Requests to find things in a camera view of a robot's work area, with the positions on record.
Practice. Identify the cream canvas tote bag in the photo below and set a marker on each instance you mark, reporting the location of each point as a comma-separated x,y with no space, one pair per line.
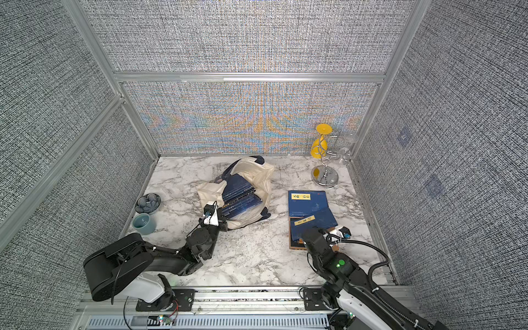
255,170

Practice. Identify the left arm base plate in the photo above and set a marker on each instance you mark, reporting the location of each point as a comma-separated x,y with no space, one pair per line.
181,300

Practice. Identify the blue book yellow label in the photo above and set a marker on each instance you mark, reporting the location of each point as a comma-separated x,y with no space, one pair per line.
323,218

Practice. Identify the aluminium front rail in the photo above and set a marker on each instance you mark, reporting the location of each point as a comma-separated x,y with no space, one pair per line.
254,307

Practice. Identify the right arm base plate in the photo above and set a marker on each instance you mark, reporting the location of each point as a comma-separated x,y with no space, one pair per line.
313,299

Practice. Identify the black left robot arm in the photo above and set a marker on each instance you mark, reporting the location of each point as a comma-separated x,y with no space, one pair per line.
137,268

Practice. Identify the dark blue book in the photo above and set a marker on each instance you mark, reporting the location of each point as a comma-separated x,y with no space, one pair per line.
306,203

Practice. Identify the clear wine glass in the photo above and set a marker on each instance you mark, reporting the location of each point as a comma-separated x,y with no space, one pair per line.
343,145

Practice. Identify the teal ceramic cup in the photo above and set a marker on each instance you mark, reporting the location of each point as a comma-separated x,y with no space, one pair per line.
144,224

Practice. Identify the dark flower shaped dish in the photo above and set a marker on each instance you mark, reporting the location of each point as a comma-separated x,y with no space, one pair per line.
148,203

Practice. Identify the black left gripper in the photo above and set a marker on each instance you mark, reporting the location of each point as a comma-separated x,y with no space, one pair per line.
222,225

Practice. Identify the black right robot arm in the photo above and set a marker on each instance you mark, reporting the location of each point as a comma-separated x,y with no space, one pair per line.
348,288

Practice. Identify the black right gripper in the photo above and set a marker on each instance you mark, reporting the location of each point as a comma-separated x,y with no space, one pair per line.
314,229

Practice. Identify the yellow wine glass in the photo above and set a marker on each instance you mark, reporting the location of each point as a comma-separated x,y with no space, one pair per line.
320,145

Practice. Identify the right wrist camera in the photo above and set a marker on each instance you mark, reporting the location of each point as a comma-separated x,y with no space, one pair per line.
342,232

